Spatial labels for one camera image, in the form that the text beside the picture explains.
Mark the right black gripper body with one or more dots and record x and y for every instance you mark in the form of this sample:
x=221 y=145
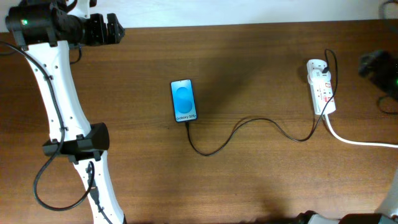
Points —
x=368 y=63

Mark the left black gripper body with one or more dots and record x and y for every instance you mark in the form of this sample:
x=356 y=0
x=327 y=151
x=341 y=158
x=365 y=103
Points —
x=94 y=32

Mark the blue Galaxy smartphone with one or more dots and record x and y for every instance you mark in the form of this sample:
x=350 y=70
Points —
x=183 y=101

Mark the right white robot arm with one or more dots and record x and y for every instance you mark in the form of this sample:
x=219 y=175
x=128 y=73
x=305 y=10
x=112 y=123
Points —
x=384 y=214

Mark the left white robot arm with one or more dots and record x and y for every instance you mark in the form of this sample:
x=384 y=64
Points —
x=44 y=33

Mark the white charger plug adapter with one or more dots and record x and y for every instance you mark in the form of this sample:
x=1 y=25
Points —
x=318 y=76

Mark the white power strip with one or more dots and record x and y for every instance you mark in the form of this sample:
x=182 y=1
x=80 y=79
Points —
x=323 y=103

